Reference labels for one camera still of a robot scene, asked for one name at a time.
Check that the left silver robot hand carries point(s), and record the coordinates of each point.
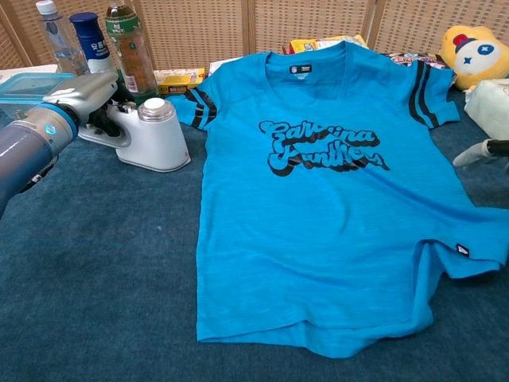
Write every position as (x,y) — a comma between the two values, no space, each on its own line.
(83,93)

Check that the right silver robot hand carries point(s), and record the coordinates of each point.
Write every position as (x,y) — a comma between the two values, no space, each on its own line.
(495,148)

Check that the white handheld garment steamer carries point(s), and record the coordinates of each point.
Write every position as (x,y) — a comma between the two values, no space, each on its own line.
(159,143)

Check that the blue Carolina Panthers t-shirt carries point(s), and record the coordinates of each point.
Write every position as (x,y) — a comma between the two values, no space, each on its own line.
(318,246)

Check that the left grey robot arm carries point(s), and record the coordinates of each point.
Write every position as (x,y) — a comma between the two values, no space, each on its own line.
(24,147)

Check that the white bottle blue cap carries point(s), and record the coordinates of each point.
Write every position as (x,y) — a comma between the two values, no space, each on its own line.
(95,44)

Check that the clear water bottle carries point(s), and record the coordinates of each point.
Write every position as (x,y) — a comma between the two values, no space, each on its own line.
(59,44)

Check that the clear container blue lid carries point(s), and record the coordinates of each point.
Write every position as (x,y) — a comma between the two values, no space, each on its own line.
(24,85)

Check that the green tea bottle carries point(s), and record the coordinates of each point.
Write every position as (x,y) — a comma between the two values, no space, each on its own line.
(135,59)

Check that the yellow snack box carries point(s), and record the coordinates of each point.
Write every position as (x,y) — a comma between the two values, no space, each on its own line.
(177,79)

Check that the yellow plush toy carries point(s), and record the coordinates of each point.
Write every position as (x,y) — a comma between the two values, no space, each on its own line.
(473,55)

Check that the black pink package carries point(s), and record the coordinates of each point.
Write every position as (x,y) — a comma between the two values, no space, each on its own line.
(401,59)

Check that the wicker folding screen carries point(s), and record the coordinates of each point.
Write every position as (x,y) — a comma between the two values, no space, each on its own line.
(199,32)

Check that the white pink package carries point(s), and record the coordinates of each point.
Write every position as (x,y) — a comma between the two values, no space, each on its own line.
(222,65)

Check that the dark teal table carpet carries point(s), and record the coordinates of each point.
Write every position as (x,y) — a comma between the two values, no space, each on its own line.
(99,298)

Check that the yellow snack package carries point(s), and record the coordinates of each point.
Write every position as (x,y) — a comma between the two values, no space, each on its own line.
(314,43)

